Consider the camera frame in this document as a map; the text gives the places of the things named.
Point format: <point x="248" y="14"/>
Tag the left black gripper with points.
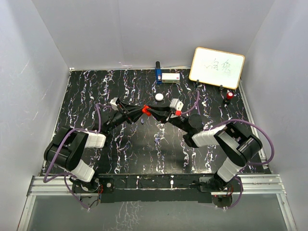
<point x="131" y="113"/>

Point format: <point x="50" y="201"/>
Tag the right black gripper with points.
<point x="163" y="113"/>

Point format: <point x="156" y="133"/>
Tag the red earbud charging case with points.
<point x="146" y="111"/>

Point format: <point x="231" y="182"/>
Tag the white earbud charging case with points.
<point x="159" y="97"/>

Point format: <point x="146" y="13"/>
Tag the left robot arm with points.
<point x="67" y="146"/>

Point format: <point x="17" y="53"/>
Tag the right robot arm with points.
<point x="239" y="145"/>

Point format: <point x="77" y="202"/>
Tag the white green carton box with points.
<point x="171" y="78"/>

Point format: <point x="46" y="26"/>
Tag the blue black marker device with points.
<point x="158" y="72"/>

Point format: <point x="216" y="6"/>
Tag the red emergency stop button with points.
<point x="228" y="98"/>

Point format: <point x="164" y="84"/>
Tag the yellow framed whiteboard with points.
<point x="217" y="68"/>

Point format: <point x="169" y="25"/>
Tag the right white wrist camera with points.
<point x="176" y="106"/>

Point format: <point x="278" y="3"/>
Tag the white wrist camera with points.
<point x="176" y="106"/>
<point x="115" y="103"/>

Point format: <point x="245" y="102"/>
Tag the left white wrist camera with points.
<point x="115" y="103"/>

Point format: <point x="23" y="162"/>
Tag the black front base frame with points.
<point x="160" y="188"/>

